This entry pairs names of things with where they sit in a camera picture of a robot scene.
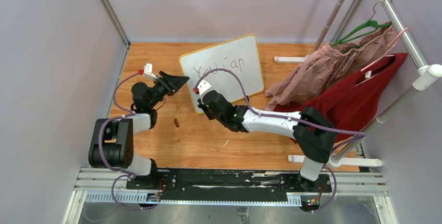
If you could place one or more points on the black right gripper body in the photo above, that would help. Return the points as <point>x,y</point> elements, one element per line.
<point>208,113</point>

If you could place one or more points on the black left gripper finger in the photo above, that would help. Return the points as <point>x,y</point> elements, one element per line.
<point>164,77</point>
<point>173,87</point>

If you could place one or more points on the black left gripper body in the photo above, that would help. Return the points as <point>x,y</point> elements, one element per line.
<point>160,90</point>

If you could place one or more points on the brown marker cap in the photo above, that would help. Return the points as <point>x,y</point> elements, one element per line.
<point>176,122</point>

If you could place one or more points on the yellow framed whiteboard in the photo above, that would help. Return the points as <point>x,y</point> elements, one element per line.
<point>240,56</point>

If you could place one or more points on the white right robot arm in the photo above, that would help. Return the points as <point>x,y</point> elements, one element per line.
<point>314,133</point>

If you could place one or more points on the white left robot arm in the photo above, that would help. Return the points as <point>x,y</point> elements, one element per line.
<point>112,139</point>

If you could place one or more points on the pink garment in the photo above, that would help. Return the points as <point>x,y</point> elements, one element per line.
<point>327,66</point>

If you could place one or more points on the red garment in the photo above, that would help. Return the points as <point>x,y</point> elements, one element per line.
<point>350,107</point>

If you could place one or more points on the green clothes hanger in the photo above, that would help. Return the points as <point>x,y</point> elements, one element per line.
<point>368,24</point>

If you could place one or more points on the pink clothes hanger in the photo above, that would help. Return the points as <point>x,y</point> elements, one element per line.
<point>367,71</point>

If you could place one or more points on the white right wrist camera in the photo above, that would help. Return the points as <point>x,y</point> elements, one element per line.
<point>203,88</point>

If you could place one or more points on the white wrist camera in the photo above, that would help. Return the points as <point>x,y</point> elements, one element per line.
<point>203,88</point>
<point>148,72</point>

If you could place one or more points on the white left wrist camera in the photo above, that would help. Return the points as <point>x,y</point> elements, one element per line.
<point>148,72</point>

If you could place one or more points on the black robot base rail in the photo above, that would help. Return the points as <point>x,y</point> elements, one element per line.
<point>218,187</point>

